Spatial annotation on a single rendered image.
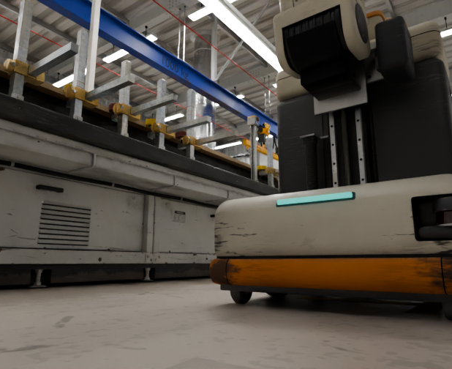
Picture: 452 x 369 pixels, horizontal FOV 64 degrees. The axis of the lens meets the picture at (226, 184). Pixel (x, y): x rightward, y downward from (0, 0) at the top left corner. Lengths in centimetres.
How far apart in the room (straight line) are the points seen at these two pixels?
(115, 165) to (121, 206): 35
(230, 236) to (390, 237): 39
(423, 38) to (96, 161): 134
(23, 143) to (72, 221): 50
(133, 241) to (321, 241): 145
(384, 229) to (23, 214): 146
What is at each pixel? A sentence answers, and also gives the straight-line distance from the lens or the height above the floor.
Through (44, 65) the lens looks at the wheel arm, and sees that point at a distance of 156.
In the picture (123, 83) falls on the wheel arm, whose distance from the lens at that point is 157.
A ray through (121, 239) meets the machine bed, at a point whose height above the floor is 23.
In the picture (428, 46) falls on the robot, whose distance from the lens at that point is 127.
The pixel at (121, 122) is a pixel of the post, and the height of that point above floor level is 77.
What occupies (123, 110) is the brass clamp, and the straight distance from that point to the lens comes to 187.
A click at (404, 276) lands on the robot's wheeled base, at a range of 79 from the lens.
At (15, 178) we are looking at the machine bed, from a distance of 181.
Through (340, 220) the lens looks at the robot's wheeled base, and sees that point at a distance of 83.
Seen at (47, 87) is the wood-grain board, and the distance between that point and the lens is 188.
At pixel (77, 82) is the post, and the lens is 177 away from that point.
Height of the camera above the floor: 11
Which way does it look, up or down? 12 degrees up
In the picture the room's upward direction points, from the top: straight up
